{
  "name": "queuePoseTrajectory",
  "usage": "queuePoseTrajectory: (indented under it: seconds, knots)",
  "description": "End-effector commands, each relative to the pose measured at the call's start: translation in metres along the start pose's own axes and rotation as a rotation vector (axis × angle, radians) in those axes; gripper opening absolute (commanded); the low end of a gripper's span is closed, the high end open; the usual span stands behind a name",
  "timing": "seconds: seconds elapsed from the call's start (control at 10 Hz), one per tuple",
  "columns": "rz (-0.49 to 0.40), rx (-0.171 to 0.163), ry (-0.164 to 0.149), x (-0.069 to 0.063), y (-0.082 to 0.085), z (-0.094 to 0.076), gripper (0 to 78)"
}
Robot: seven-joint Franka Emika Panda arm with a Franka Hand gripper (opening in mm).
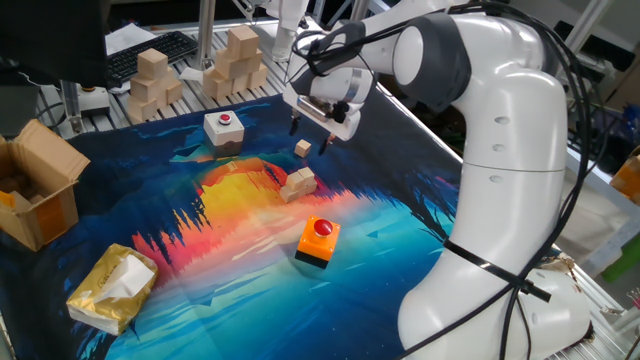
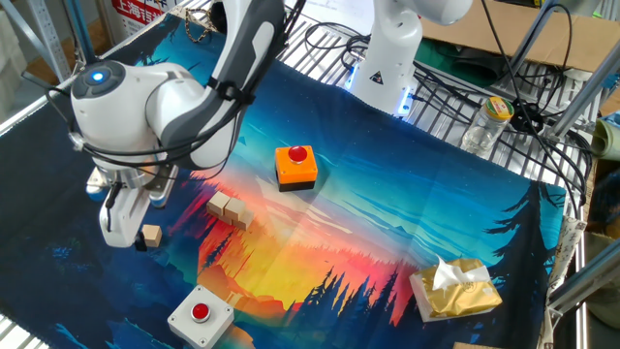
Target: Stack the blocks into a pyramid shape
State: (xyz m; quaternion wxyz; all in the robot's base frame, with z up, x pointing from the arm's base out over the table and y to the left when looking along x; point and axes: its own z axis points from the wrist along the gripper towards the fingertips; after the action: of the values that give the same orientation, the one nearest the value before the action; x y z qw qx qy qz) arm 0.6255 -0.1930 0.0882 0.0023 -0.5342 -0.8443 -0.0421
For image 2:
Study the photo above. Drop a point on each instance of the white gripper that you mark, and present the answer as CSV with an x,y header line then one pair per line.
x,y
126,218

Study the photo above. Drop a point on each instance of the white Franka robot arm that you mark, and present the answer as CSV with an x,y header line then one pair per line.
x,y
111,121

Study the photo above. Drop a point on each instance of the white box with red button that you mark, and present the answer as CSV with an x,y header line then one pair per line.
x,y
213,325

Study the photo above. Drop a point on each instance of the orange box with red button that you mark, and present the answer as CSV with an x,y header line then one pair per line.
x,y
296,174

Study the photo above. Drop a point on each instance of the white box with red print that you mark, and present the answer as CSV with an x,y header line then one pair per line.
x,y
138,12

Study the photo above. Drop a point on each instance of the black fluffy duster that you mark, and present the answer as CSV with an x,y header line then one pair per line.
x,y
218,17

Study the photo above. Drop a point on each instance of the colourful forest print cloth mat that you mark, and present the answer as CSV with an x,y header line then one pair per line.
x,y
387,218

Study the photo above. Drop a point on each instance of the white printed paper sheet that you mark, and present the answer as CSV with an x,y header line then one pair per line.
x,y
334,12

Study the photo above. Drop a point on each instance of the gold tissue pack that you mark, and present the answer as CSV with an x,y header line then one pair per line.
x,y
460,295

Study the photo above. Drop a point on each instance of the dark green board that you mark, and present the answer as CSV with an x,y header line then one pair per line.
x,y
436,60

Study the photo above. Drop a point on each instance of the brown cardboard scrap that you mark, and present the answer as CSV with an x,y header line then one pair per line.
x,y
474,346

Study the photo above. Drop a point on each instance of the clear jar with yellow lid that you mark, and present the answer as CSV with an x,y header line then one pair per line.
x,y
484,128

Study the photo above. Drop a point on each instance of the black power adapter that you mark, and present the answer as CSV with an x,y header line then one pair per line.
x,y
525,116

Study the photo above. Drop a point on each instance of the white patterned cloth strip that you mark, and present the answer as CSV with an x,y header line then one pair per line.
x,y
564,252

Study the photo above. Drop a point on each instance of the aluminium profile bar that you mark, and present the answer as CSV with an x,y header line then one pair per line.
x,y
533,39
586,89
586,278

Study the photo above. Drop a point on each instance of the pale green roll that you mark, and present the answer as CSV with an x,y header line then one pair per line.
x,y
608,140

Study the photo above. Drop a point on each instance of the flat brown cardboard sheet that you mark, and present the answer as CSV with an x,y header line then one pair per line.
x,y
581,43

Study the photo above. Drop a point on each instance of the silver camera box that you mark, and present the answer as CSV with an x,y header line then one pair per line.
x,y
162,186

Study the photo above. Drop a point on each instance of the blue metal post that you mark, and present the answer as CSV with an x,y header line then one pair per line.
x,y
80,29

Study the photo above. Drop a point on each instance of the grey perforated shelf frame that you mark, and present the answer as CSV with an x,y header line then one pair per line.
x,y
48,39

